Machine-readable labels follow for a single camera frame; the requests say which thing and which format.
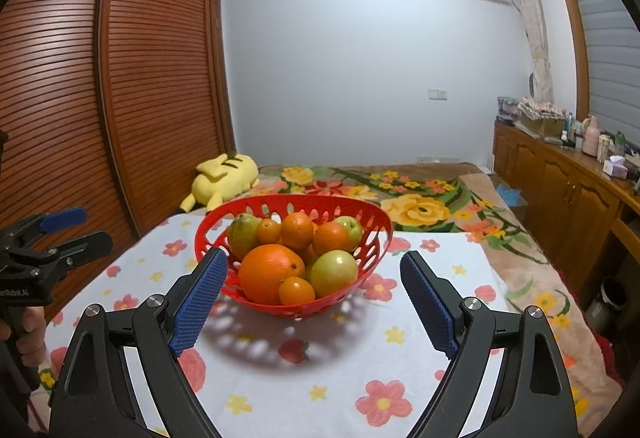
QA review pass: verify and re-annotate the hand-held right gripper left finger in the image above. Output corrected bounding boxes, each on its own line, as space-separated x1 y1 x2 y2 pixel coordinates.
46 246 229 438

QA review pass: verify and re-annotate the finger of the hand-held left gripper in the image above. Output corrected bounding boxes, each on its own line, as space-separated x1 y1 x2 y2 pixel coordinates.
0 206 89 251
10 230 113 271

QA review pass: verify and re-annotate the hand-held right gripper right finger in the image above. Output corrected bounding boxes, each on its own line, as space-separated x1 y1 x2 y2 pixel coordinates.
399 249 577 438

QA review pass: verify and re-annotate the red perforated plastic basket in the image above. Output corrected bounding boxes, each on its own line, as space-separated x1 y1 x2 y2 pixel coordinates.
194 194 394 321

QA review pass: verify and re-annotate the large orange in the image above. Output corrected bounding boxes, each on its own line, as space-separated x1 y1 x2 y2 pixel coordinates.
238 244 306 305

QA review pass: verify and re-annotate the green guava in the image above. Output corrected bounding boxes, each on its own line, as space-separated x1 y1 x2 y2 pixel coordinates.
334 216 363 253
227 214 262 261
306 250 359 299

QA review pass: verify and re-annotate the medium orange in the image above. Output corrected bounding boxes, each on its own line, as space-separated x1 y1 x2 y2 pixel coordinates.
280 213 315 251

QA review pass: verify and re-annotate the person's left hand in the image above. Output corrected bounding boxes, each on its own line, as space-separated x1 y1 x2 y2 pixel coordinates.
14 307 48 369

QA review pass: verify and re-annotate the floral blanket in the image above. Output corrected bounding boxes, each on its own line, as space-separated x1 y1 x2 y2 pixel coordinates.
257 163 626 419

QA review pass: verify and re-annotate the brown slatted wardrobe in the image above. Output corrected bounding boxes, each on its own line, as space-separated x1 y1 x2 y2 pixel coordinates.
0 0 237 319

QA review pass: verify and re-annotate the white floral tablecloth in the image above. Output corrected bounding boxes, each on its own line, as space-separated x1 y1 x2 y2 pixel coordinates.
37 210 516 438

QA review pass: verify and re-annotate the yellow plush toy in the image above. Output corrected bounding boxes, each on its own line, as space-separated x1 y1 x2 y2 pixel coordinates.
180 153 260 214

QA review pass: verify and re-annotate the blue plastic bag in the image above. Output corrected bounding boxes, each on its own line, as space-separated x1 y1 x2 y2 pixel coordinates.
496 185 523 206

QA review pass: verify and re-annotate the wooden sideboard cabinet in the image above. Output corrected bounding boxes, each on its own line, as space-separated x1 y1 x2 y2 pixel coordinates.
492 120 640 289

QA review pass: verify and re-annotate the grey trash bin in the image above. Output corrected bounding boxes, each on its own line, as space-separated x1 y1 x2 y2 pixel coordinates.
585 278 628 331

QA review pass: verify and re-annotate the red rug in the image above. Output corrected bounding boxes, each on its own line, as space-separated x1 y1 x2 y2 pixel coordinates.
595 333 626 389

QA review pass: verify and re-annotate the grey storage box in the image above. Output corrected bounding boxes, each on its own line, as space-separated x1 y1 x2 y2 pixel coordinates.
496 96 521 125

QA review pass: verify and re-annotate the cardboard box with cloth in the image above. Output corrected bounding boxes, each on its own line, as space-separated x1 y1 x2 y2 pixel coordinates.
517 98 568 137

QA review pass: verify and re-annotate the pink bottle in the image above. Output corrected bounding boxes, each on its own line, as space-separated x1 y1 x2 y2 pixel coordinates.
583 115 601 156

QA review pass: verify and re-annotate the beige curtain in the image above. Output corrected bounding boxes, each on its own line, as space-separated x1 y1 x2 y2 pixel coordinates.
501 0 555 104

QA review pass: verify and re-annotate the grey window blind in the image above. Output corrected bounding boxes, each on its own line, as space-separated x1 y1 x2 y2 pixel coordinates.
560 0 640 159

